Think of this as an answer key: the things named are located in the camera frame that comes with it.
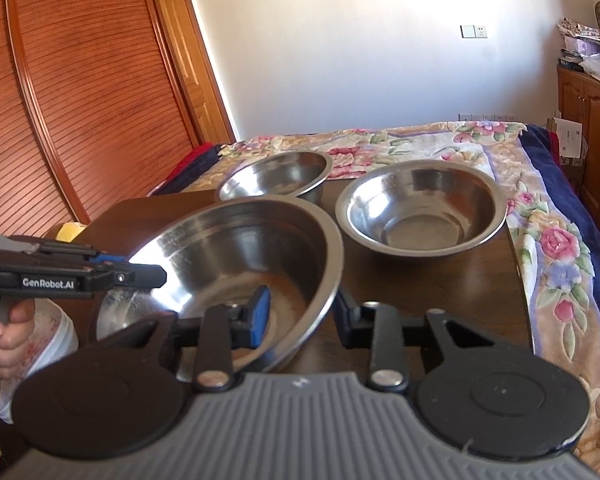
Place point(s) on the floral square plate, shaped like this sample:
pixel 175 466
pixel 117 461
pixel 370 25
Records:
pixel 53 338

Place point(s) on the wooden louvered wardrobe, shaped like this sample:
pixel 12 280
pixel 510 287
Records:
pixel 99 101

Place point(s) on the person's left hand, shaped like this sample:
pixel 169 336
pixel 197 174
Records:
pixel 14 336

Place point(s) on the wooden side cabinet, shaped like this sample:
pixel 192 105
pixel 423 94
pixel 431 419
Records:
pixel 579 100

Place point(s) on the floral bed blanket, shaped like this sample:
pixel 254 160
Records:
pixel 507 164

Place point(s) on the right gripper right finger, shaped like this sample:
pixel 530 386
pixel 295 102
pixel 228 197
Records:
pixel 377 328

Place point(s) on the white wall switch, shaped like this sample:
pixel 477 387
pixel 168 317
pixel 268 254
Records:
pixel 473 32

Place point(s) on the red and navy clothes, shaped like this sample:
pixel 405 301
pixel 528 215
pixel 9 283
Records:
pixel 189 169

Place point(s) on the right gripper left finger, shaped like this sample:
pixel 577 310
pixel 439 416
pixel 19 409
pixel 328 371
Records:
pixel 224 329

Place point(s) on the large steel bowl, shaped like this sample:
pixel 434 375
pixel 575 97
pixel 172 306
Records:
pixel 221 254

